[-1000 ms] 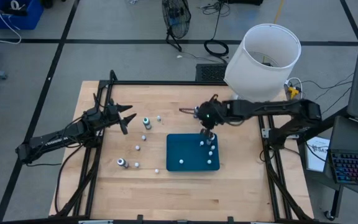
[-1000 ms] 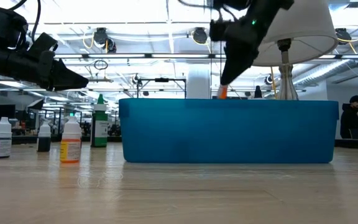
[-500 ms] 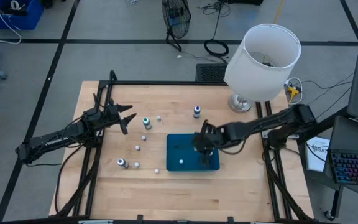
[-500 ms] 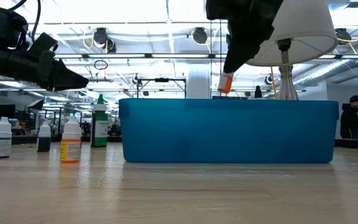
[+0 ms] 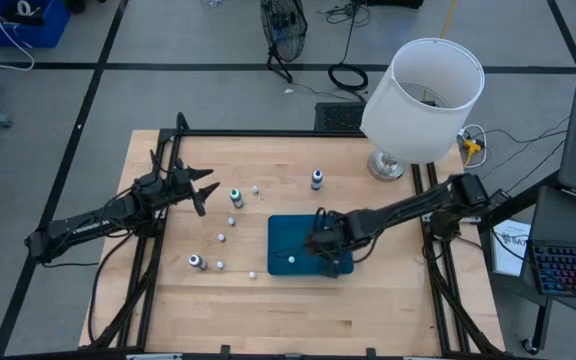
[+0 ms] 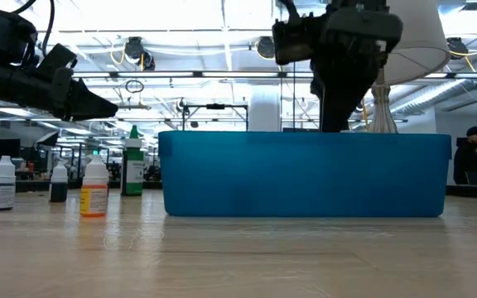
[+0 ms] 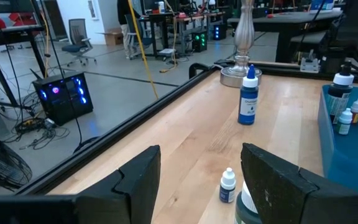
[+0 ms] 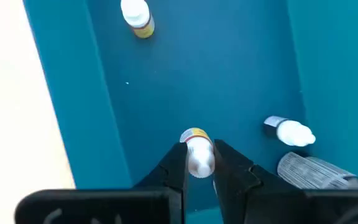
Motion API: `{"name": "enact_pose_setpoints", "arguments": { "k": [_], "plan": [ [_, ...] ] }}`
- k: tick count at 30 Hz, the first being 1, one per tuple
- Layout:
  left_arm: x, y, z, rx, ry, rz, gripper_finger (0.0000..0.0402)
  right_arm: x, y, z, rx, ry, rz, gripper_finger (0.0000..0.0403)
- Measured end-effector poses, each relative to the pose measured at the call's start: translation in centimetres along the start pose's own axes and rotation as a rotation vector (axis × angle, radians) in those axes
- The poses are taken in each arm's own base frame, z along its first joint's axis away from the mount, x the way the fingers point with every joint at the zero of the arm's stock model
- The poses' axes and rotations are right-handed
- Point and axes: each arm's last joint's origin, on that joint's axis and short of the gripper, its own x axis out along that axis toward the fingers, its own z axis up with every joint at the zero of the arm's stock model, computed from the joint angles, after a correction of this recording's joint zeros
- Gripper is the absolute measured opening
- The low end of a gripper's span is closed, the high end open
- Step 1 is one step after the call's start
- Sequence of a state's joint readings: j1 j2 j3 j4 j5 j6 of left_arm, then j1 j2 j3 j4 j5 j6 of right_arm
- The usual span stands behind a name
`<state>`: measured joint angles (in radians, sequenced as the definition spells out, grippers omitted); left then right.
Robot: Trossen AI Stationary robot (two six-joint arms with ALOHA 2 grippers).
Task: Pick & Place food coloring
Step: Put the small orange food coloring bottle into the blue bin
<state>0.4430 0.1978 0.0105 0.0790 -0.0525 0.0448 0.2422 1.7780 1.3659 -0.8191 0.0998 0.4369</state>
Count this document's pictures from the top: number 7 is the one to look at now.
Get blue label dropper bottle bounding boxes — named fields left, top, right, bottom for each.
left=218, top=167, right=237, bottom=204

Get blue plastic bin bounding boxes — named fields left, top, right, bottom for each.
left=317, top=83, right=358, bottom=195

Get computer tower green lights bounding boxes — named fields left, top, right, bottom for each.
left=191, top=30, right=208, bottom=53

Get thin black hanging cable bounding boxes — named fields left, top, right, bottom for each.
left=38, top=0, right=84, bottom=147

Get orange label dropper bottle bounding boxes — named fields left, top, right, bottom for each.
left=350, top=98, right=358, bottom=124

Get tall green food colouring bottle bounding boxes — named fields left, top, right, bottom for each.
left=233, top=180, right=262, bottom=224

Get tall blue food colouring bottle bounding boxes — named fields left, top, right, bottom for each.
left=237, top=64, right=260, bottom=126

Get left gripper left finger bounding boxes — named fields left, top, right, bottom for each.
left=73, top=144, right=162, bottom=224

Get black shelf table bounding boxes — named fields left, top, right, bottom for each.
left=0, top=24, right=48, bottom=108

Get black work table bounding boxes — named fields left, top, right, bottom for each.
left=227, top=11, right=344, bottom=63

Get person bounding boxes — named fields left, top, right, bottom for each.
left=116, top=0, right=143, bottom=60

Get grey metal base bracket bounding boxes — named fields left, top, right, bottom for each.
left=299, top=49, right=320, bottom=75

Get grey office chair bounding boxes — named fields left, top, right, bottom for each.
left=61, top=18, right=98, bottom=68

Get yellow power cord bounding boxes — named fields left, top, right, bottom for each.
left=127, top=0, right=160, bottom=101
left=159, top=0, right=179, bottom=74

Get cardboard box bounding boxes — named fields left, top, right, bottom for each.
left=99, top=29, right=124, bottom=47

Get table lamp with white shade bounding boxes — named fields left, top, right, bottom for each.
left=219, top=0, right=263, bottom=89

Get framed wall picture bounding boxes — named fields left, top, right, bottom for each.
left=87, top=0, right=96, bottom=21

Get workbench with black legs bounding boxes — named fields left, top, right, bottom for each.
left=140, top=12, right=228, bottom=60

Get blue white wipes tub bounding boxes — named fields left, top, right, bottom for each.
left=310, top=0, right=335, bottom=12

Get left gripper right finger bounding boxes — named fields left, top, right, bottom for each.
left=240, top=142, right=358, bottom=224

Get black aluminium table frame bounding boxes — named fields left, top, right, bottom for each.
left=16, top=58, right=358, bottom=197

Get black floor fan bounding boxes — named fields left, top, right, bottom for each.
left=0, top=128, right=33, bottom=195

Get black computer tower blue lights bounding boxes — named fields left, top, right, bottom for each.
left=31, top=71, right=94, bottom=127

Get green label dropper bottle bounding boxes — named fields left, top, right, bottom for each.
left=336, top=108, right=353, bottom=136

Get small computer tower blue lights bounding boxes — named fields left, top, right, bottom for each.
left=213, top=24, right=228, bottom=41

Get black floor cable bundle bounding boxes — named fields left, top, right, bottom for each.
left=12, top=116, right=71, bottom=152

